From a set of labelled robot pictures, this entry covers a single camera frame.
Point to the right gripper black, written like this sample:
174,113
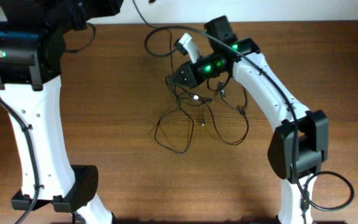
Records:
188,69

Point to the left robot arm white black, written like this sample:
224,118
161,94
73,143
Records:
31,46

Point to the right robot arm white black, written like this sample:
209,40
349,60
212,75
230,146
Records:
299,144

